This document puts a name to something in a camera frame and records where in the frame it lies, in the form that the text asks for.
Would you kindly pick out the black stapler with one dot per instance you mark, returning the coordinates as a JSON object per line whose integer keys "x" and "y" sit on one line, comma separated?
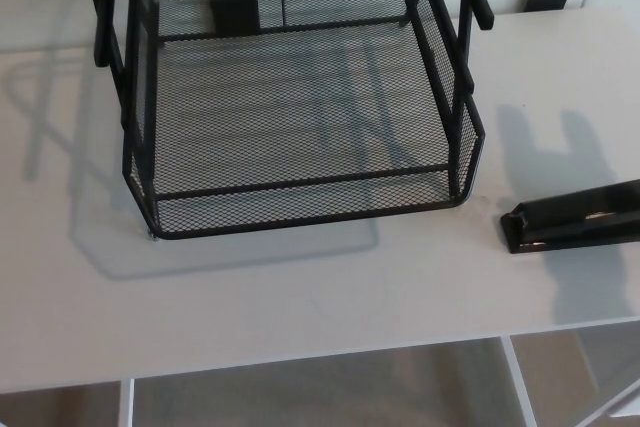
{"x": 575, "y": 219}

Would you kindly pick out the black mesh file tray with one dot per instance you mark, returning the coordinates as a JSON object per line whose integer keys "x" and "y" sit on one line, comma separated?
{"x": 300, "y": 112}

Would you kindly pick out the black bracket behind tray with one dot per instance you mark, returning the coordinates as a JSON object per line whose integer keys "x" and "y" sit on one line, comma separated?
{"x": 235, "y": 14}

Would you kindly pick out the white desk frame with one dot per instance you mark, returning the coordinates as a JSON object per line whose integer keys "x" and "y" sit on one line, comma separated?
{"x": 520, "y": 387}

